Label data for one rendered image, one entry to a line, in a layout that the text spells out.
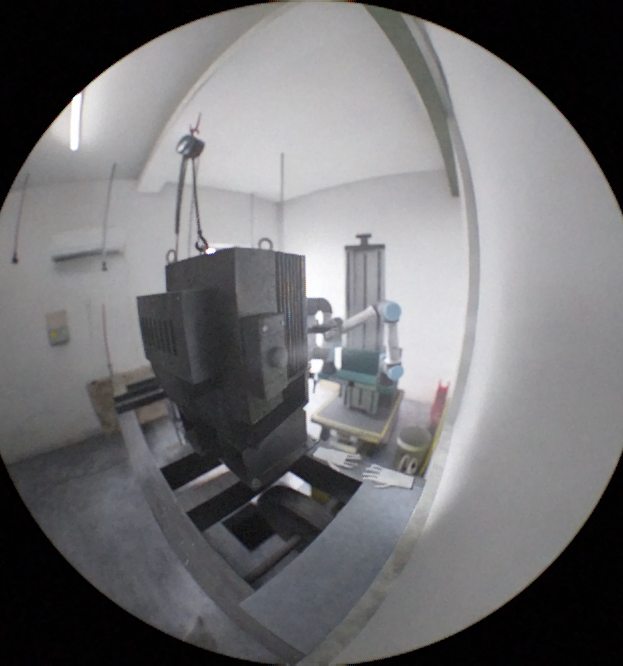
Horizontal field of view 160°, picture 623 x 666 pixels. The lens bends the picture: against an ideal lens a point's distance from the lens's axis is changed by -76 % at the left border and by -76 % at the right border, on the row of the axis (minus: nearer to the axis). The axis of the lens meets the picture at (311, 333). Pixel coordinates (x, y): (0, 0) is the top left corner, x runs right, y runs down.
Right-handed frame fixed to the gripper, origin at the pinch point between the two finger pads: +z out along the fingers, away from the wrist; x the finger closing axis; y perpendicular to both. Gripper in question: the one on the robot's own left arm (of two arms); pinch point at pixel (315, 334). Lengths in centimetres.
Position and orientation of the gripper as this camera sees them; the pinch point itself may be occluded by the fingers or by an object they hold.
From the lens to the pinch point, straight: 115.5
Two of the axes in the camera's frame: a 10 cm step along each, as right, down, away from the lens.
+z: -5.0, 2.6, -8.3
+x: 8.6, 0.5, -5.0
